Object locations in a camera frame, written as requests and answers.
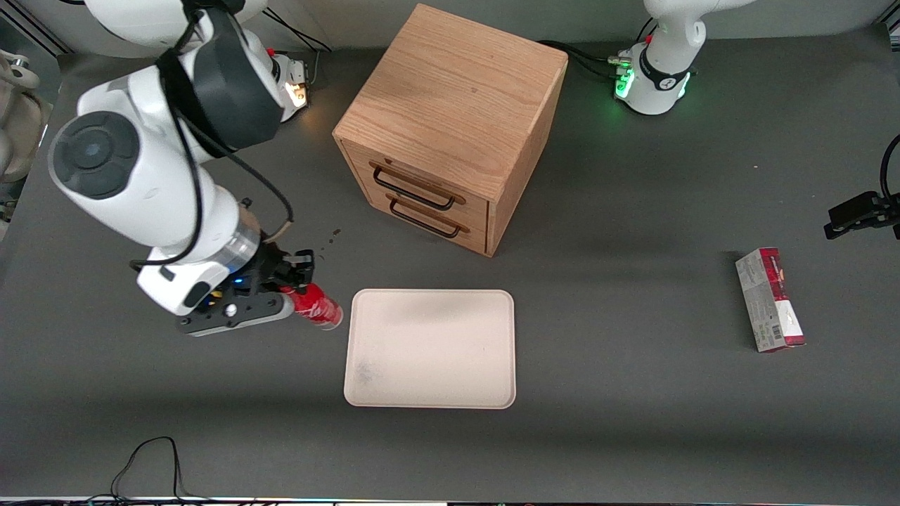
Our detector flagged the black right arm base cables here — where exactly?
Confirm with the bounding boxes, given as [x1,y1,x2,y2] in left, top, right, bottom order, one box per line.
[264,8,334,85]

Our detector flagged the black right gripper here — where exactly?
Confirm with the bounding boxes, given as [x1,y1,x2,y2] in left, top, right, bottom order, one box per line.
[204,242,316,311]

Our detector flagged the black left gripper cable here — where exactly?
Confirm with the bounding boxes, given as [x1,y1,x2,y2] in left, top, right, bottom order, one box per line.
[880,134,900,205]

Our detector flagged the thin black looped cable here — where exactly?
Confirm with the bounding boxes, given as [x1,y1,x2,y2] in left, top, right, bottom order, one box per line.
[84,436,212,505]

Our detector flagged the black metal drawer handle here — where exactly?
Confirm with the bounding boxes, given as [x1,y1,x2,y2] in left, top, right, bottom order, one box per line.
[386,195,470,239]
[369,163,466,212]

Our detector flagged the wooden drawer cabinet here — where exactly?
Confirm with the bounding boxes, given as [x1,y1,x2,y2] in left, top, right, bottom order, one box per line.
[333,3,569,258]

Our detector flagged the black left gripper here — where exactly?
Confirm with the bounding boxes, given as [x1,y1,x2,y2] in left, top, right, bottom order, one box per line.
[824,191,900,241]

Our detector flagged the beige rectangular tray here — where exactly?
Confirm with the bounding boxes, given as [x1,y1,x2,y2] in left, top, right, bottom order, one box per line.
[343,288,517,410]

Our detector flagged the red coke bottle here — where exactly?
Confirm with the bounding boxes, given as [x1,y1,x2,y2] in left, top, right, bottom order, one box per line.
[279,281,345,332]

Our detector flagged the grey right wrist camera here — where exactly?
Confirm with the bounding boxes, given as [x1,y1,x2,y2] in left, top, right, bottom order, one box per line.
[175,291,295,337]

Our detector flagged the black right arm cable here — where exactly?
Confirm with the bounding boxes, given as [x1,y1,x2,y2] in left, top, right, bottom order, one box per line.
[129,0,295,273]

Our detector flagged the black left arm base cables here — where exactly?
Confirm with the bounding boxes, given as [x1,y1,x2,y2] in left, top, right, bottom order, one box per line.
[538,18,658,79]

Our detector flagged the red and grey carton box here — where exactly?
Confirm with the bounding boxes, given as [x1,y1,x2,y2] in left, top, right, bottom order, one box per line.
[735,247,806,353]

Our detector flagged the black arm base cables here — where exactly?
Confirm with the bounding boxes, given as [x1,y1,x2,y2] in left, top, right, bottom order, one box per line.
[538,18,658,79]
[264,8,334,85]

